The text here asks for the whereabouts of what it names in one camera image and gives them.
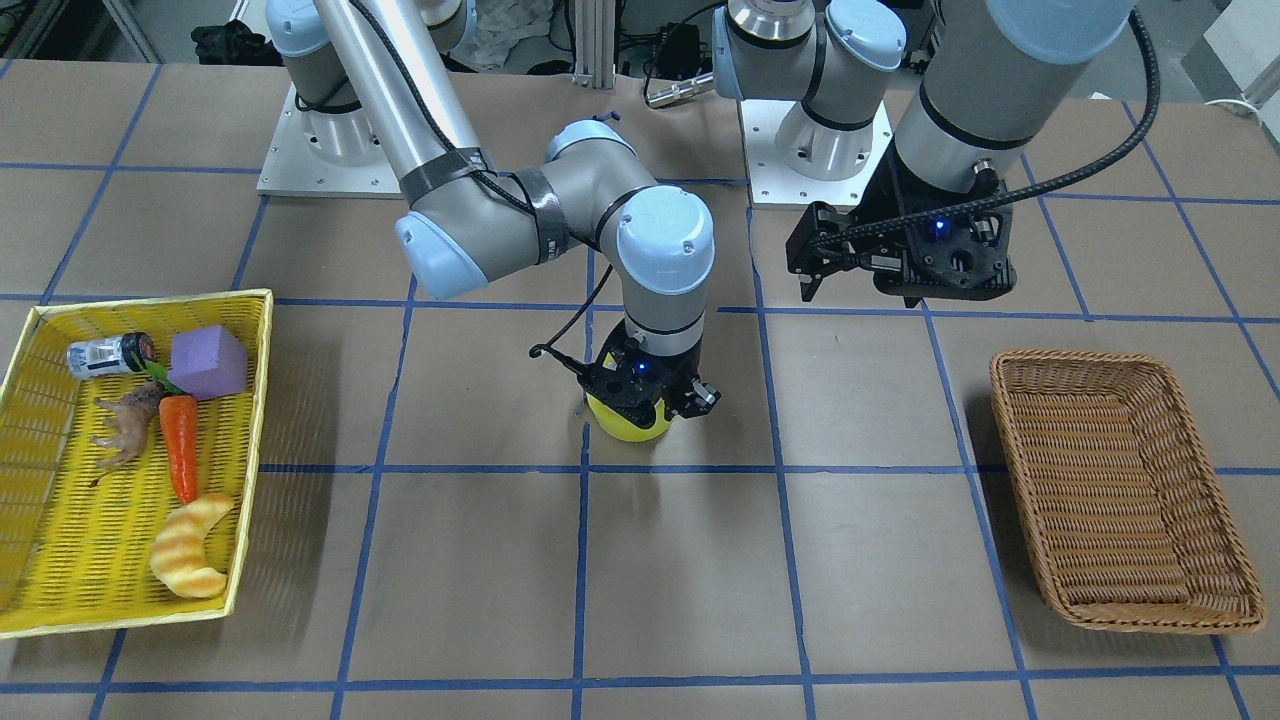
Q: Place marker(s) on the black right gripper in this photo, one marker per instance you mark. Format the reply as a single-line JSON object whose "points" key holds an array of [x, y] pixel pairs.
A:
{"points": [[697, 397]]}

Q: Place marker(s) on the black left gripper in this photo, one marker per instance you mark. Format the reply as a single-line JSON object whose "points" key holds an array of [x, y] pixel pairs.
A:
{"points": [[874, 213]]}

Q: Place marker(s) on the yellow tape roll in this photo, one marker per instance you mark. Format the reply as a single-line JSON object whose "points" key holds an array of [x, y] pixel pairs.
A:
{"points": [[618, 427]]}

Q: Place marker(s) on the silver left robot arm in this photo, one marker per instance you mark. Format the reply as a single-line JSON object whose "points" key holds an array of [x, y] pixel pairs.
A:
{"points": [[1000, 72]]}

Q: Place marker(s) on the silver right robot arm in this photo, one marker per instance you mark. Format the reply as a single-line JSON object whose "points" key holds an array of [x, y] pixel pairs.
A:
{"points": [[369, 81]]}

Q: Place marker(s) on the silver cylindrical connector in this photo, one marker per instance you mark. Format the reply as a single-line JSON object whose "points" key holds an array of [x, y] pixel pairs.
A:
{"points": [[678, 92]]}

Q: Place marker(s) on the brown wicker basket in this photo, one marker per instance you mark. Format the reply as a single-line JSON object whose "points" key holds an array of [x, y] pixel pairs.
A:
{"points": [[1126, 525]]}

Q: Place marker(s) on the purple foam cube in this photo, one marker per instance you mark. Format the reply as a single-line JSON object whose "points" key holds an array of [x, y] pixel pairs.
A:
{"points": [[208, 362]]}

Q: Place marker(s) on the orange toy carrot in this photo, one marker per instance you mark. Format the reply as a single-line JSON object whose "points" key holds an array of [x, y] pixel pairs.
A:
{"points": [[178, 417]]}

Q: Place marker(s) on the toy croissant bread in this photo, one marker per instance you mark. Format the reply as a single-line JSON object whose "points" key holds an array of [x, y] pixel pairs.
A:
{"points": [[177, 556]]}

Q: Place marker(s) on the brown toy animal figure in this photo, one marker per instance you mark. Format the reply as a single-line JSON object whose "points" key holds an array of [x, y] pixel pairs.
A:
{"points": [[131, 416]]}

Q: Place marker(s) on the small black-capped bottle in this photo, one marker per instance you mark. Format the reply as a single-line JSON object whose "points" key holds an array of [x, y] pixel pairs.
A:
{"points": [[120, 354]]}

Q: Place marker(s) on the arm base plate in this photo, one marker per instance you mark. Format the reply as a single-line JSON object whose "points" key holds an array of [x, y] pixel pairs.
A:
{"points": [[793, 160], [362, 154]]}

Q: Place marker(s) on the aluminium frame post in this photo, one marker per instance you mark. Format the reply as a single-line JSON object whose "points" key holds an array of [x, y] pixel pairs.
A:
{"points": [[594, 58]]}

